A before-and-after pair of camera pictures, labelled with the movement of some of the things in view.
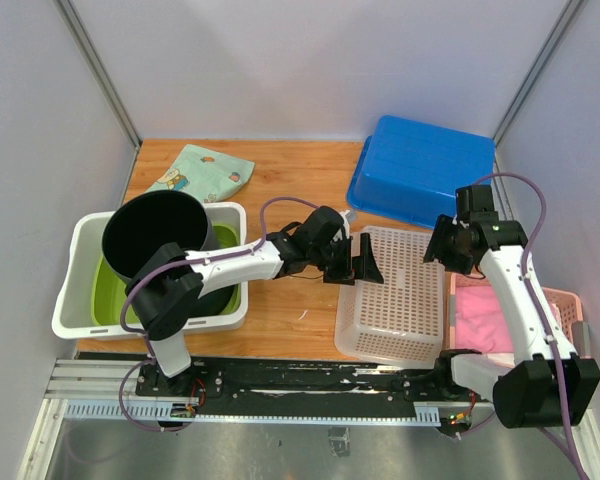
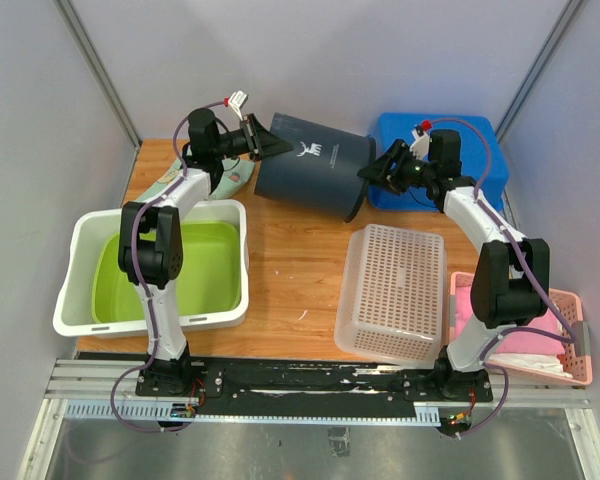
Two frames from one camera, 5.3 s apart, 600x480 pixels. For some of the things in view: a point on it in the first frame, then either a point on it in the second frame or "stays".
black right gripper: x=437 y=248 to x=381 y=172
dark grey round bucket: x=136 y=224 to x=321 y=172
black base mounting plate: x=264 y=380 stays
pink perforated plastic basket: x=566 y=302 stays
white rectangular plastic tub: x=73 y=316 stays
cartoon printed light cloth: x=211 y=175 stays
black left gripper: x=357 y=268 to x=261 y=142
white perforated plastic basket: x=399 y=323 stays
